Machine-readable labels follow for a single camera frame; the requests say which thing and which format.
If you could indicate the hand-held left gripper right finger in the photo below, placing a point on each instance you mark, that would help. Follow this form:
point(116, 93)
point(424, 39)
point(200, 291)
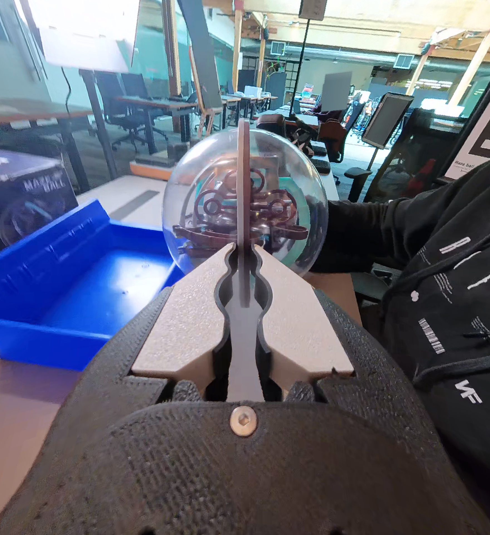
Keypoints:
point(303, 334)

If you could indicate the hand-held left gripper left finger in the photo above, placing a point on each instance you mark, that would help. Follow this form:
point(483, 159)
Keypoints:
point(182, 334)

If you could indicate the blue plastic bin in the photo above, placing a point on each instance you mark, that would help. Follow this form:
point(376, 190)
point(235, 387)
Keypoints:
point(69, 292)

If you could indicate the clear plastic maze ball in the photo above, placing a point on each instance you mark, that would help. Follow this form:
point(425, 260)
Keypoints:
point(203, 201)

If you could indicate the person's right forearm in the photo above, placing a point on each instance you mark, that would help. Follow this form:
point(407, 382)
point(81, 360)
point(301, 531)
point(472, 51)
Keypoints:
point(370, 234)

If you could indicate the black strip on table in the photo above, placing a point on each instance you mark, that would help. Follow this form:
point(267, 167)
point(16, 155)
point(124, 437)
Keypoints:
point(136, 205)

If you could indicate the person's black sweatshirt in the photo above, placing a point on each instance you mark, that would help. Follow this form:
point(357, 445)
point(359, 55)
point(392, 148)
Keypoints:
point(454, 334)

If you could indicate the grey desk with wooden edge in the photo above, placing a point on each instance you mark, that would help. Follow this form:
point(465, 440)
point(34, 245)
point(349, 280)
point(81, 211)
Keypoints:
point(157, 167)

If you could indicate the brown office chair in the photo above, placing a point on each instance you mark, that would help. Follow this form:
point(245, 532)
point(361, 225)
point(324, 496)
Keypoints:
point(337, 134)

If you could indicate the dark blue cardboard box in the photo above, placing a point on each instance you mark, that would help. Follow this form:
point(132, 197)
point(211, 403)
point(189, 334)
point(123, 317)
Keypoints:
point(19, 201)

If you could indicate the bright light panel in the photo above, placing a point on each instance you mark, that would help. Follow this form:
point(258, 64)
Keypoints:
point(86, 33)

